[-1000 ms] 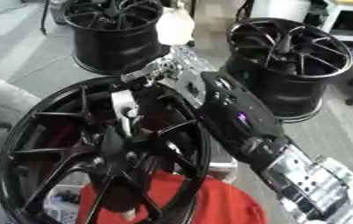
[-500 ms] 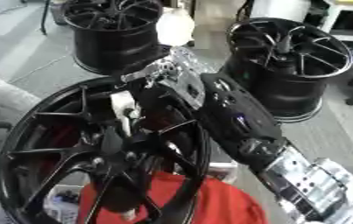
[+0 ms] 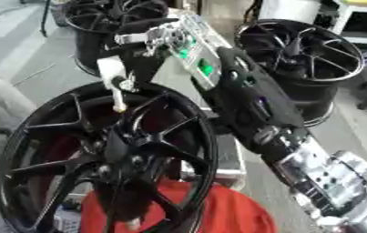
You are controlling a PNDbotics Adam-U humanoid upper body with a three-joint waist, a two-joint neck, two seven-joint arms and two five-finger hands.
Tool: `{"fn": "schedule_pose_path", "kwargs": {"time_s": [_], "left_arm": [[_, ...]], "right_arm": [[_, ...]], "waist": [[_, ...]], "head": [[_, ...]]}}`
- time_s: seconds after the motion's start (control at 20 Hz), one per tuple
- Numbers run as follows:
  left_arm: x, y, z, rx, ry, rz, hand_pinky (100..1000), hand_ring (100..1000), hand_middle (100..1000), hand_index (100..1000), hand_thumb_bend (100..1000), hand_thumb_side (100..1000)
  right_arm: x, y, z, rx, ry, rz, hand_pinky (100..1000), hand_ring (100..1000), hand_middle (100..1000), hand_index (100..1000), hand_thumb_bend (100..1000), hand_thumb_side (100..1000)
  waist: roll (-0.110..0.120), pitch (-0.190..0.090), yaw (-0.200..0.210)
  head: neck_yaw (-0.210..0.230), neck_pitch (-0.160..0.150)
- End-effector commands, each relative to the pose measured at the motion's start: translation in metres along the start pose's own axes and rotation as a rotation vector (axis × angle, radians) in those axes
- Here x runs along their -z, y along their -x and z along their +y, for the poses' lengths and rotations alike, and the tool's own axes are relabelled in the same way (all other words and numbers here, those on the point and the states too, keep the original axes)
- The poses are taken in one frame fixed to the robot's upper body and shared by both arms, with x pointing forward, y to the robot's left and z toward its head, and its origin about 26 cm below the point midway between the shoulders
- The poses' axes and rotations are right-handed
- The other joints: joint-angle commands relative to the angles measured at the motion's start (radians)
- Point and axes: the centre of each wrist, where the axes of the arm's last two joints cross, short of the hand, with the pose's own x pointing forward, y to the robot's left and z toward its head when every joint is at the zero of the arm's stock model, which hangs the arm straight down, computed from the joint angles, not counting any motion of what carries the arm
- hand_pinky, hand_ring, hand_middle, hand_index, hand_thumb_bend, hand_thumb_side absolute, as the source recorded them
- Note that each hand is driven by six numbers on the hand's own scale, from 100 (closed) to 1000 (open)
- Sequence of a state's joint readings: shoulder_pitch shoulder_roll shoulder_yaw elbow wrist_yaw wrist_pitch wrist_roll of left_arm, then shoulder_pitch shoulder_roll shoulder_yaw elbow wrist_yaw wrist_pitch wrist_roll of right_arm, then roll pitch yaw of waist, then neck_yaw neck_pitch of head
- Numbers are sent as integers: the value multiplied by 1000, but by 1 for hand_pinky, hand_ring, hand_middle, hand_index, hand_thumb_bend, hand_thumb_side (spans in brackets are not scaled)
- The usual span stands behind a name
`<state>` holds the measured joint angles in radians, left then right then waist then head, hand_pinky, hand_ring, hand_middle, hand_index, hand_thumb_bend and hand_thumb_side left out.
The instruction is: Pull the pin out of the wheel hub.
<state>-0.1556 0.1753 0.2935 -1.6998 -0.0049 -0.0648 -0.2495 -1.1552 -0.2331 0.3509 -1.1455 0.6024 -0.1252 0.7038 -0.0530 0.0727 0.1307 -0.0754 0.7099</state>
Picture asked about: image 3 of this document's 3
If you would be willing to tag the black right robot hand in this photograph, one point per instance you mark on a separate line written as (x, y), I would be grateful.
(138, 65)

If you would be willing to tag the white pin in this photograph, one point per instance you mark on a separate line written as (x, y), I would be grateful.
(109, 66)

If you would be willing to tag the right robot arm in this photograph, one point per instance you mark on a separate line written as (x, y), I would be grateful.
(244, 94)

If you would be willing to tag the large black spoked wheel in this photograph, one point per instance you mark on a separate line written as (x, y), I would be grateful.
(138, 145)

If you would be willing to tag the black wheel with thin spokes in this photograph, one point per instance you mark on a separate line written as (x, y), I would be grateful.
(319, 75)

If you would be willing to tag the silver metal box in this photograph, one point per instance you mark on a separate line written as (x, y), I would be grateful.
(228, 164)

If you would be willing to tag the white curved tube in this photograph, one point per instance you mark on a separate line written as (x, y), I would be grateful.
(0, 91)

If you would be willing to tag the white shelf unit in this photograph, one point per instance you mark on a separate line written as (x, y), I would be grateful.
(361, 21)

